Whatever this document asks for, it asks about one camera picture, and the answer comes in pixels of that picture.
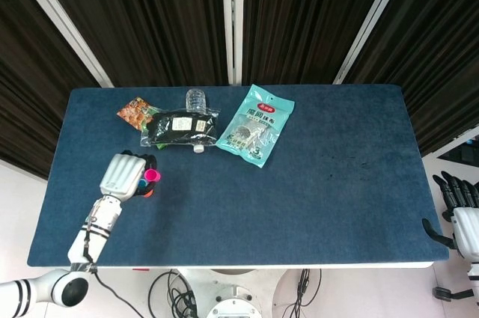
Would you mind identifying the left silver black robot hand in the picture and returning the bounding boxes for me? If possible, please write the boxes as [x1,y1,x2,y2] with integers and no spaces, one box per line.
[98,149,159,202]

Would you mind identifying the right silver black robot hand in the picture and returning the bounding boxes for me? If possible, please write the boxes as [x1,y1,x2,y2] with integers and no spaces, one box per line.
[421,171,479,260]

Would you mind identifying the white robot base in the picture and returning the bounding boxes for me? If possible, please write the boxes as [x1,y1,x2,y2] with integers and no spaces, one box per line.
[174,268,297,318]

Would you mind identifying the orange snack packet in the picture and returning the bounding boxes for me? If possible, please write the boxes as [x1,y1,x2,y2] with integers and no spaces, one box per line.
[116,96,156,132]

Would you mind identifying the black base foot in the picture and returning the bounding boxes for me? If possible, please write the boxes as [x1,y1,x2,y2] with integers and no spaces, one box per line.
[433,285,474,302]

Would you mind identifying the black gloves in clear bag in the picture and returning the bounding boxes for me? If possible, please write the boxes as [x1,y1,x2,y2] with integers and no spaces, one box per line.
[140,107,222,149]

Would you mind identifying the dark background equipment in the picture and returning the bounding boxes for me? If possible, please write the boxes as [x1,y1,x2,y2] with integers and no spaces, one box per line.
[435,133,479,166]

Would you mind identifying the clear plastic water bottle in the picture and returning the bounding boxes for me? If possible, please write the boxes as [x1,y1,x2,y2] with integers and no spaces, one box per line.
[186,88,208,153]

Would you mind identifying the dark brown pleated curtain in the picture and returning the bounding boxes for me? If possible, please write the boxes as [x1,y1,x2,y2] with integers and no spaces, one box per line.
[342,0,479,157]
[241,0,398,86]
[0,0,103,181]
[31,0,230,88]

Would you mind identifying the teal dishcloth package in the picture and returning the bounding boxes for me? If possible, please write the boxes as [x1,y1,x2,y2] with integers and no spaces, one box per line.
[216,84,296,170]

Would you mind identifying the blue table cloth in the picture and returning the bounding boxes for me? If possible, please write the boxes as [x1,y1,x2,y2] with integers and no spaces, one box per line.
[26,84,450,269]

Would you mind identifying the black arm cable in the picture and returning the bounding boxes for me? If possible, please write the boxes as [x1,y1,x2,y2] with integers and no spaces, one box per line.
[82,215,151,318]

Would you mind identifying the black floor cable bundle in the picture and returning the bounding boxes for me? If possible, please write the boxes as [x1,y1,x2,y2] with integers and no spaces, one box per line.
[279,267,323,318]
[147,268,206,318]

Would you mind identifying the white frame post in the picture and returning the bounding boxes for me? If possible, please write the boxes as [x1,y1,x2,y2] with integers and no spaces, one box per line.
[332,0,406,86]
[6,0,115,88]
[221,0,245,86]

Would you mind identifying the white table frame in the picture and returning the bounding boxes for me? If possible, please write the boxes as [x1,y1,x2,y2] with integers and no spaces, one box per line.
[91,261,434,271]

